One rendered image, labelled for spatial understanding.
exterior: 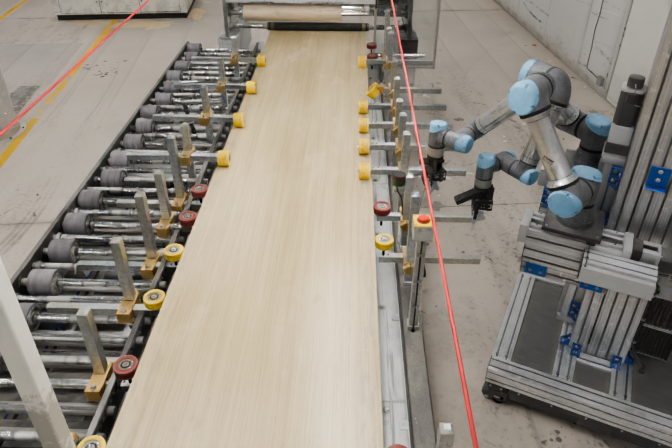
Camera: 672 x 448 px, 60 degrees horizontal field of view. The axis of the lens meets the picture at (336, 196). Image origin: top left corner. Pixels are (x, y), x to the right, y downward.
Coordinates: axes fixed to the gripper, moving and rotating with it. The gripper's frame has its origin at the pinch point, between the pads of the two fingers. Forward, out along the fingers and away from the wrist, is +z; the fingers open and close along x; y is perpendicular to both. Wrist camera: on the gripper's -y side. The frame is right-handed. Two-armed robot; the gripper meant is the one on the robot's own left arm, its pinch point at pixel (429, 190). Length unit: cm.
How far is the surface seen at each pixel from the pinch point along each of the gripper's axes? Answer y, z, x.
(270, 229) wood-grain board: -2, 7, -74
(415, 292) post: 53, 7, -31
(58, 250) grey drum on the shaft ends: -24, 13, -162
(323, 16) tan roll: -252, -7, 28
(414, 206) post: 29.0, -14.5, -22.0
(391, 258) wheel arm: 22.5, 15.5, -27.3
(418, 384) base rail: 78, 27, -40
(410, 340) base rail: 58, 27, -34
